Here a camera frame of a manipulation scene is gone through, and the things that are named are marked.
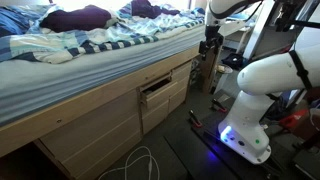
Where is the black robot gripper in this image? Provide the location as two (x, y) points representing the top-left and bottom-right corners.
(199, 25), (224, 61)

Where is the dark garment on bed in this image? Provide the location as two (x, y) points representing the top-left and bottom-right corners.
(131, 0), (180, 19)

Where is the white cable on floor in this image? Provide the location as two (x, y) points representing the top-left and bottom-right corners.
(97, 145), (161, 180)

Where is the large light wood left drawer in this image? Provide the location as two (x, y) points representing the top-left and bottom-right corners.
(35, 90), (141, 180)

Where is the grey blue mattress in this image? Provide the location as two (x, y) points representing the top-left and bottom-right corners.
(0, 25), (205, 126)

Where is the wooden bed cabinet frame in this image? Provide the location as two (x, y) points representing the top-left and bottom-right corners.
(0, 44), (201, 180)

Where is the dark purple pillow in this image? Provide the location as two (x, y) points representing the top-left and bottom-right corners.
(40, 5), (111, 32)

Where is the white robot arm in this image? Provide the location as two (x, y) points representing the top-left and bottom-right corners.
(199, 0), (320, 165)

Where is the blue pillow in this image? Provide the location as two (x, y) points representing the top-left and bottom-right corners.
(0, 7), (39, 37)

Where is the blue striped duvet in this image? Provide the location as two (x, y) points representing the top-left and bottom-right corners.
(0, 5), (204, 64)

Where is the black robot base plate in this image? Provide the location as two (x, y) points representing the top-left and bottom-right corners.
(191, 111), (320, 180)

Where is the red black clamp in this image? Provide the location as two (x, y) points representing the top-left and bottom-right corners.
(188, 110), (202, 128)
(211, 99), (227, 113)

